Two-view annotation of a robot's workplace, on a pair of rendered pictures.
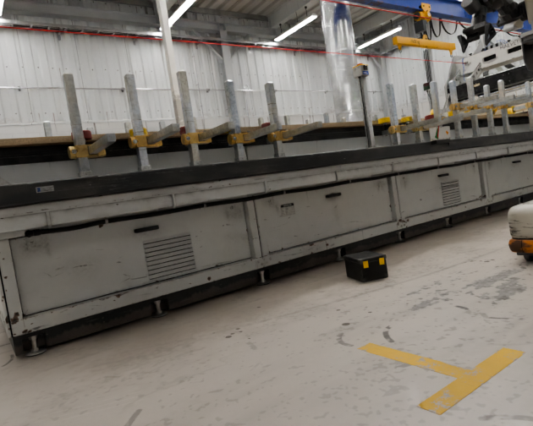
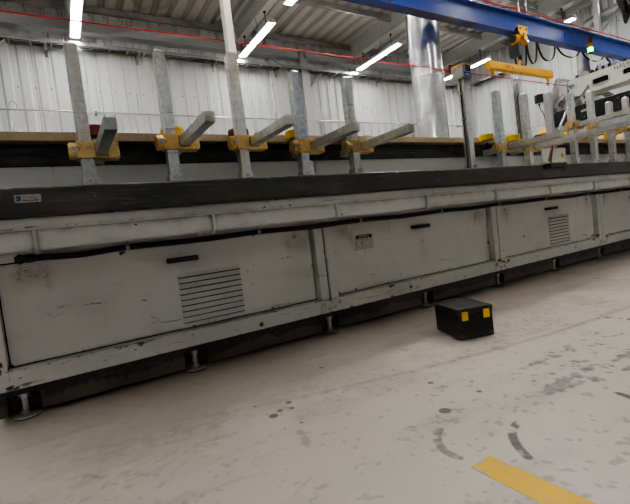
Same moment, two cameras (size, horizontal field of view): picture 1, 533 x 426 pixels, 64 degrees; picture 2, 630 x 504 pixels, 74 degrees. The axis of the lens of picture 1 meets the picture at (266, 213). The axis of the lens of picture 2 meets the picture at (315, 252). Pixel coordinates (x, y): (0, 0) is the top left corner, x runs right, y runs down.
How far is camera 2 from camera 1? 0.53 m
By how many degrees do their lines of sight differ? 4
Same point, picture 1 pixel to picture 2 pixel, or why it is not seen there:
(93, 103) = not seen: hidden behind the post
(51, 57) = (128, 82)
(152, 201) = (185, 222)
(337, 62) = (422, 87)
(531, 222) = not seen: outside the picture
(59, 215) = (52, 236)
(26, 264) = (17, 300)
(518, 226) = not seen: outside the picture
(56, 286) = (58, 328)
